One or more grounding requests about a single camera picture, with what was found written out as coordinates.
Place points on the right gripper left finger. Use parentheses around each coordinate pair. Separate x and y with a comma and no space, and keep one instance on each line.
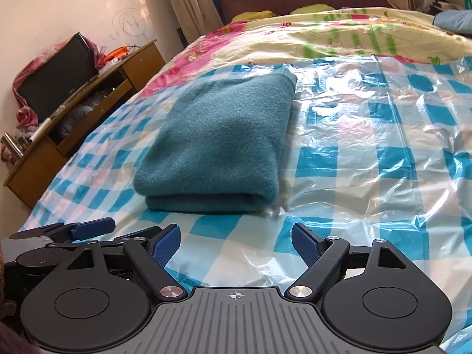
(143,255)

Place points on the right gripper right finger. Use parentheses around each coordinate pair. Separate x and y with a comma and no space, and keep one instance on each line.
(327,261)

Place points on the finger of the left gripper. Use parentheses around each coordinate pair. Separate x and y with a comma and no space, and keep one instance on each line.
(61,233)

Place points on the teal knit sweater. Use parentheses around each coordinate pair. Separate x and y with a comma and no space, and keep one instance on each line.
(220,146)

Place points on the wooden TV cabinet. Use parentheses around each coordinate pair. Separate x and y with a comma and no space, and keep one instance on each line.
(63,133)

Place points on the blue checkered plastic sheet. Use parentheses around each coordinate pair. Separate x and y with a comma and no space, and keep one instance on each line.
(375,148)

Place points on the black television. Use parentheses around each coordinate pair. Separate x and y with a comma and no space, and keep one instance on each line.
(62,75)

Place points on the orange package on cabinet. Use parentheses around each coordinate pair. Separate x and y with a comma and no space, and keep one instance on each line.
(116,54)

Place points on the floral pink cream quilt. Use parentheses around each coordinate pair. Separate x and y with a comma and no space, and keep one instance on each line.
(406,35)

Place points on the yellow green pillow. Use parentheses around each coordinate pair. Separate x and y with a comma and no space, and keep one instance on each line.
(253,15)
(312,9)

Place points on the beige left curtain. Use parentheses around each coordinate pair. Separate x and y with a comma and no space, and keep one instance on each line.
(196,17)

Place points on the light blue folded garment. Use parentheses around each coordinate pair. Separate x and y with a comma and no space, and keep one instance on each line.
(456,21)

